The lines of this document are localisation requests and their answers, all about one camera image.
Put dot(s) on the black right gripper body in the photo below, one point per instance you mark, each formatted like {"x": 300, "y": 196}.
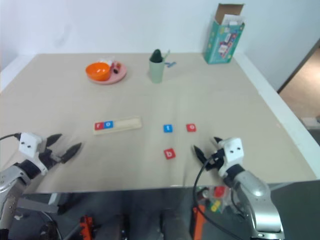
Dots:
{"x": 217, "y": 158}

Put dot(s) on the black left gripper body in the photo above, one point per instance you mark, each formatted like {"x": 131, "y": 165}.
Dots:
{"x": 48, "y": 157}

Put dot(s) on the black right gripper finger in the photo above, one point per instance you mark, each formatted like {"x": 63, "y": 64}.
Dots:
{"x": 217, "y": 141}
{"x": 200, "y": 154}

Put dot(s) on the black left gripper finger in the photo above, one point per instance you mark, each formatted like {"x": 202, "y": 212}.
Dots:
{"x": 52, "y": 140}
{"x": 71, "y": 151}

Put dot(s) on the red letter o block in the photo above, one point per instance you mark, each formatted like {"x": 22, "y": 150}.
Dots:
{"x": 191, "y": 127}

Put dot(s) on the red letter tile b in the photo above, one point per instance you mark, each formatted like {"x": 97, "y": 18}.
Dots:
{"x": 170, "y": 154}

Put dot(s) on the blue letter tile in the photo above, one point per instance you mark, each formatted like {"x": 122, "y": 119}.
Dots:
{"x": 168, "y": 128}

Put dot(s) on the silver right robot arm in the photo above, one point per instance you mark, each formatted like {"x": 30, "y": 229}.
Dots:
{"x": 257, "y": 200}

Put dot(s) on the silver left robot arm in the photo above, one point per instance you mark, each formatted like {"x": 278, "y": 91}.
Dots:
{"x": 11, "y": 178}

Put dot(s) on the red letter r block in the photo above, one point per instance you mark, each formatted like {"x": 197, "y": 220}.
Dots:
{"x": 99, "y": 126}

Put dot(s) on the blue letter o block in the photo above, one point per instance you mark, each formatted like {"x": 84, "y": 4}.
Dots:
{"x": 108, "y": 124}

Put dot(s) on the wooden letter tile rack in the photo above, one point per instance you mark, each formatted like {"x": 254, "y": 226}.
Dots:
{"x": 127, "y": 123}

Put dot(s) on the clear bag of colourful toys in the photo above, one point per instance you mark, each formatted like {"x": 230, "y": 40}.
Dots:
{"x": 216, "y": 197}

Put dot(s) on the orange upright tool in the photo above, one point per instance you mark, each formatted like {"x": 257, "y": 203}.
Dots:
{"x": 198, "y": 225}

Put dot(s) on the beige table cover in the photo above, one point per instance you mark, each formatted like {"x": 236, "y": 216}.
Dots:
{"x": 150, "y": 100}

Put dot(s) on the small orange black device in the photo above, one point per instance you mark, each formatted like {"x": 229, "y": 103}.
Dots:
{"x": 86, "y": 226}

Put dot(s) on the orange plastic bowl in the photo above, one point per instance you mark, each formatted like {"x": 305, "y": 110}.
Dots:
{"x": 97, "y": 72}

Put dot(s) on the small blue clip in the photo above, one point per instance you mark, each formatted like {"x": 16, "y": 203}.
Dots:
{"x": 170, "y": 64}

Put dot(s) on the pink round plate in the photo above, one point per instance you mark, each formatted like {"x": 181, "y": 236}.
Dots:
{"x": 120, "y": 75}

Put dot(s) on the pale green cup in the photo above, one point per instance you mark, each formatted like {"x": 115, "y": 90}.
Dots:
{"x": 156, "y": 72}

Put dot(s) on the small red and black toy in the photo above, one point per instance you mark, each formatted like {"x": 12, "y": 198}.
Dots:
{"x": 116, "y": 67}

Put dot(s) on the clear bag of small items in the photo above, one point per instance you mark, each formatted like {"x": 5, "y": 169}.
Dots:
{"x": 106, "y": 60}

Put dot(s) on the teal cardboard box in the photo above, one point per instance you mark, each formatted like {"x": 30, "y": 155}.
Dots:
{"x": 220, "y": 45}

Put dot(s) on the light green stick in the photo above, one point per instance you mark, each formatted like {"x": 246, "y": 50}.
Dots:
{"x": 166, "y": 54}

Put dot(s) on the dark green toy vegetable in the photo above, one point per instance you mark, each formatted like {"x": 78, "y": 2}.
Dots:
{"x": 156, "y": 55}

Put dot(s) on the white paper cards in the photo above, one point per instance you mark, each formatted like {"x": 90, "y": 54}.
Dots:
{"x": 233, "y": 19}

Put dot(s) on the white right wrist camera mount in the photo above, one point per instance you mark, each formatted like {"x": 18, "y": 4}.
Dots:
{"x": 233, "y": 150}

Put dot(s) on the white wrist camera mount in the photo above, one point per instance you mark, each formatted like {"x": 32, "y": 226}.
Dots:
{"x": 233, "y": 150}
{"x": 28, "y": 145}

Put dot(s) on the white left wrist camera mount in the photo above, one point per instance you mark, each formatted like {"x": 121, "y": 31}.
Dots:
{"x": 28, "y": 145}

